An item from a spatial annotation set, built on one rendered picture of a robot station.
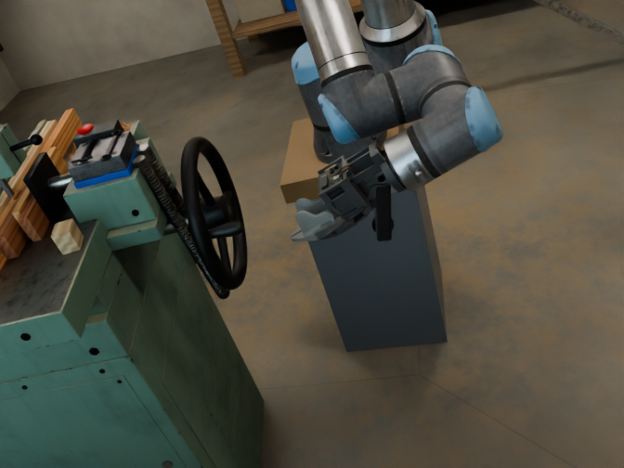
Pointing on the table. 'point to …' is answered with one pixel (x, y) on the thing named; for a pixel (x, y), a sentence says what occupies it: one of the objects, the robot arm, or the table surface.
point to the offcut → (67, 236)
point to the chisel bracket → (11, 162)
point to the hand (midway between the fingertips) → (300, 237)
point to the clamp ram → (46, 185)
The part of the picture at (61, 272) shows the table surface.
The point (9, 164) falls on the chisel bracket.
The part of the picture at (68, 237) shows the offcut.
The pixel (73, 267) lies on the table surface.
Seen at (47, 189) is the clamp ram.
